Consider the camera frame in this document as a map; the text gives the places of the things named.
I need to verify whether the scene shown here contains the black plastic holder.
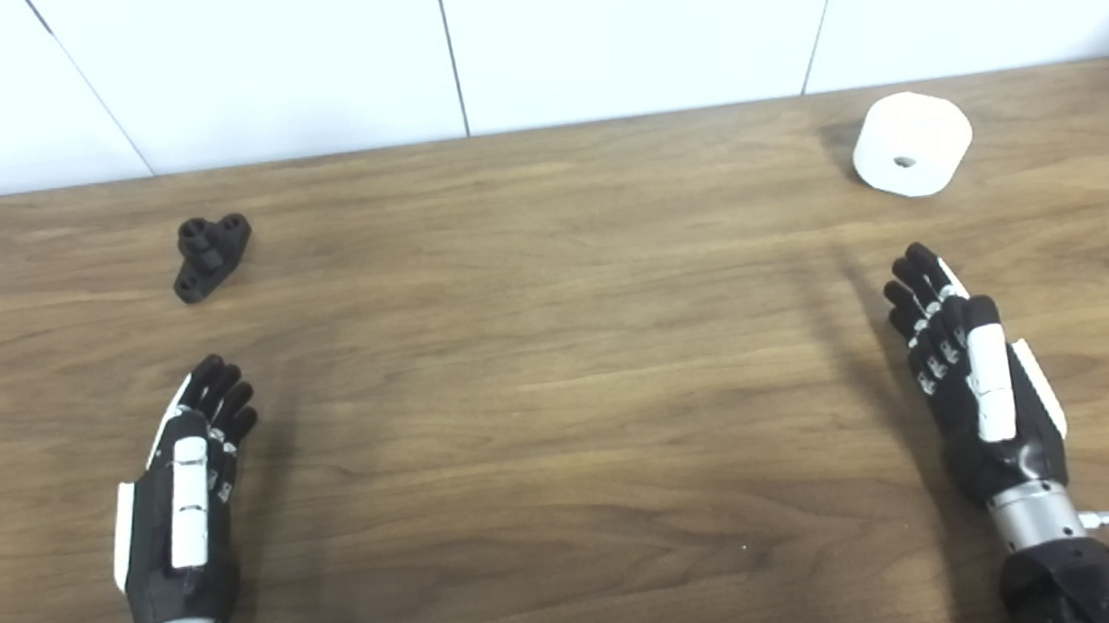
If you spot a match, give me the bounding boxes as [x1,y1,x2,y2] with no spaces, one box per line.
[168,212,259,306]

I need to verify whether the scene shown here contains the round white plastic piece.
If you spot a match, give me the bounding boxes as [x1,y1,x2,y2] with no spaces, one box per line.
[846,86,979,204]

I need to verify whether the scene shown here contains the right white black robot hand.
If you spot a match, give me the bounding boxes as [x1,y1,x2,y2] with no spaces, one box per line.
[878,230,1075,515]

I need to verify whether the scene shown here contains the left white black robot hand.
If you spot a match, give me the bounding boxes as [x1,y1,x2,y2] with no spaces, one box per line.
[95,351,277,623]

